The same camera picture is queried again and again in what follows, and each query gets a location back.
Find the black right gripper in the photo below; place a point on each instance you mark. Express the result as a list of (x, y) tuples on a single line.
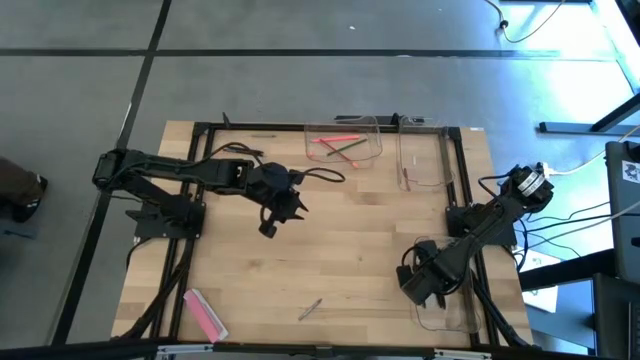
[(425, 280)]

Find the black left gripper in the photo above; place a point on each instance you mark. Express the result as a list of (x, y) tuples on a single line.
[(272, 182)]

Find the red pencil orange eraser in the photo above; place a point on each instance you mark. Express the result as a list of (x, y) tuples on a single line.
[(350, 161)]

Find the pink pencil orange eraser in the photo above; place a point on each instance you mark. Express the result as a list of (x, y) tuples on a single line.
[(335, 139)]

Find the green pencil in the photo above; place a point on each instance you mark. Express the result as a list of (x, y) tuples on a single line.
[(357, 144)]

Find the pink eraser block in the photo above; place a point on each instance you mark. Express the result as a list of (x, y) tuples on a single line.
[(205, 315)]

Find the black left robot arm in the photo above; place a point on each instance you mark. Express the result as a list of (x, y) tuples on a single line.
[(175, 167)]

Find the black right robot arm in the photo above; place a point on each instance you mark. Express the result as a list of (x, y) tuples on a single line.
[(492, 220)]

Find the clear plastic bin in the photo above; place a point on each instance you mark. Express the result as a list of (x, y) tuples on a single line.
[(465, 320), (430, 150), (370, 125)]

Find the grey crayon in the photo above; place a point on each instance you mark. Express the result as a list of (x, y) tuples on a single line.
[(310, 309)]

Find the white paper sheet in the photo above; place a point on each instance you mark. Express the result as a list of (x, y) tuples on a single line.
[(542, 295)]

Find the black diagonal bar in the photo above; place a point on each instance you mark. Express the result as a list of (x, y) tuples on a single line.
[(570, 270)]

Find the white power strip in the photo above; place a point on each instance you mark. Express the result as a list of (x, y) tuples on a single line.
[(546, 169)]

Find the dark cabinet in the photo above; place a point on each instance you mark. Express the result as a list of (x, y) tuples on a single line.
[(615, 320)]

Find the grey equipment cart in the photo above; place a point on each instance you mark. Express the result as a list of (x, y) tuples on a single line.
[(625, 225)]

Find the black floor stand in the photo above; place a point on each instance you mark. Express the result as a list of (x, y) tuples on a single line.
[(575, 128)]

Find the person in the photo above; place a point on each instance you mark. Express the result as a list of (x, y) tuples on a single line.
[(20, 185)]

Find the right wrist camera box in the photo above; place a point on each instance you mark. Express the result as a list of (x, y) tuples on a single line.
[(426, 247)]

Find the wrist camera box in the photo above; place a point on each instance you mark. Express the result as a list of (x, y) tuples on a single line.
[(426, 247), (268, 230)]

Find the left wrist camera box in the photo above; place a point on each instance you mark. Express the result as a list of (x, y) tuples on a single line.
[(268, 230)]

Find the black table frame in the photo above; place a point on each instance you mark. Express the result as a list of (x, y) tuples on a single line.
[(240, 126)]

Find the black silver front rail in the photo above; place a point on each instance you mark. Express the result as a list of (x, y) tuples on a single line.
[(100, 350)]

